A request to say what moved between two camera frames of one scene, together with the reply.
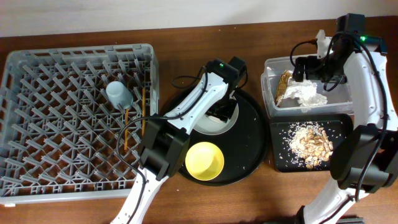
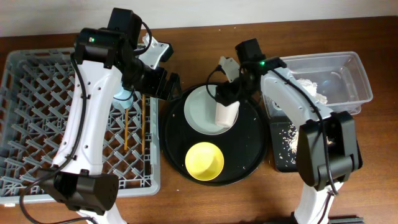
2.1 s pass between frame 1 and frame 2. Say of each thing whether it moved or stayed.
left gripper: moved
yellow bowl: stayed
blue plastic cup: stayed
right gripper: moved
